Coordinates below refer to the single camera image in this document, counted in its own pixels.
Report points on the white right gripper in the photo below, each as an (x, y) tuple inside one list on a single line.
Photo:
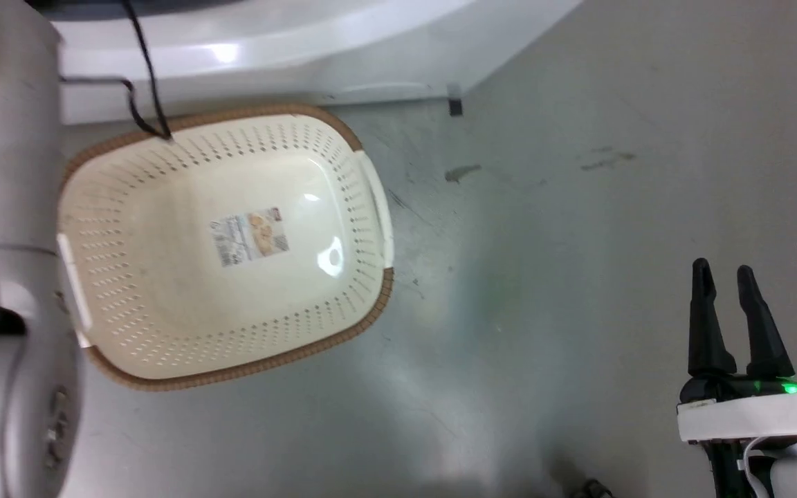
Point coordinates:
[(758, 415)]

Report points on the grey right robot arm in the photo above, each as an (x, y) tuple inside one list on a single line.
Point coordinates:
[(786, 474)]

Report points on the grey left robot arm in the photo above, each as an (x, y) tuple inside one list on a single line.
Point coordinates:
[(4, 207)]

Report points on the black washing machine foot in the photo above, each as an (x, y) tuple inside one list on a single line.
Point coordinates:
[(455, 104)]

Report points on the white washing machine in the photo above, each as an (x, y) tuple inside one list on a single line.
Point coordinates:
[(288, 55)]

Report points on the cream perforated laundry basket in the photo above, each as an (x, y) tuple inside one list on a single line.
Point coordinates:
[(163, 290)]

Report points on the paper label sticker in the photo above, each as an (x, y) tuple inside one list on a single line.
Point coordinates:
[(250, 237)]

